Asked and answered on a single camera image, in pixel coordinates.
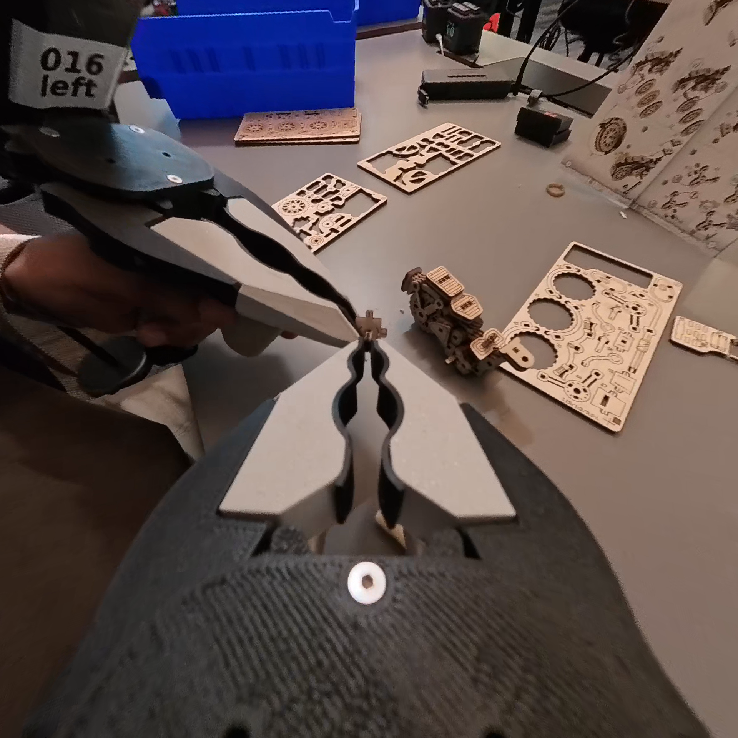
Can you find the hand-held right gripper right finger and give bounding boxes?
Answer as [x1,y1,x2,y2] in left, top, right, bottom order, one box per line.
[366,339,518,537]

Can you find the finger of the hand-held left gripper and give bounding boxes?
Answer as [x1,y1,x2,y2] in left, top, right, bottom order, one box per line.
[150,221,359,348]
[216,196,355,318]

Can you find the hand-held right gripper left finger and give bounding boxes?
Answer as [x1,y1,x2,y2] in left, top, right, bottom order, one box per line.
[218,339,365,537]

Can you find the grey desk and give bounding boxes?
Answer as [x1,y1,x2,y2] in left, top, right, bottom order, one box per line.
[110,17,738,738]

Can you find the person's left hand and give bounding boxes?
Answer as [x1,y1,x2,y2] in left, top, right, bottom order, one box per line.
[8,233,237,348]

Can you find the wooden puzzle sheet with gears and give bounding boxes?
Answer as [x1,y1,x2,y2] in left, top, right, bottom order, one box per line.
[271,173,388,254]

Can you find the stack of dark puzzle sheets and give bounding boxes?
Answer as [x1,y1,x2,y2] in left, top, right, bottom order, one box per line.
[233,106,362,145]

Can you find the wooden puzzle sheet many cutouts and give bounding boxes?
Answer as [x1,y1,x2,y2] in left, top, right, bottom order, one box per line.
[357,122,501,195]

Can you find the wooden motorcycle model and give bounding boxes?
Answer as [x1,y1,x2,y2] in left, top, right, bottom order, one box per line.
[402,265,534,377]

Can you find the blue plastic bin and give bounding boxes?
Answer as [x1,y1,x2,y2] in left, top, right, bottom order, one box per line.
[130,8,358,121]
[176,0,422,27]

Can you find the wooden puzzle sheet round holes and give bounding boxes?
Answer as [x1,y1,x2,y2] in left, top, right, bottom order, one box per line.
[500,242,684,434]

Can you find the person's brown trousers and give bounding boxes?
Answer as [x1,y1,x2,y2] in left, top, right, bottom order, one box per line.
[0,369,199,738]

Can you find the black power adapter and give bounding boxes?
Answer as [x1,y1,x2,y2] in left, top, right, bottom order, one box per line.
[418,68,514,107]

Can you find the small wooden puzzle sheet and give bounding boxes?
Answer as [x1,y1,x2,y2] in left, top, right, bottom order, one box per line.
[670,316,738,363]

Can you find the black charger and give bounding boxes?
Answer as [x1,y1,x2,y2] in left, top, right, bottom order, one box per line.
[422,0,488,55]

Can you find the black box red label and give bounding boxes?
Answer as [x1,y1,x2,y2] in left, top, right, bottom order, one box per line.
[515,105,573,149]

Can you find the dark flat laptop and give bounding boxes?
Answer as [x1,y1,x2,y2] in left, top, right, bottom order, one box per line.
[513,52,613,116]

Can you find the large printed instruction sheet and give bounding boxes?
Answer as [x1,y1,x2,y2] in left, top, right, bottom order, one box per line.
[562,0,738,254]

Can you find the black cable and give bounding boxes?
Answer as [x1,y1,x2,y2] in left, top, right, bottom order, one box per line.
[515,14,638,98]

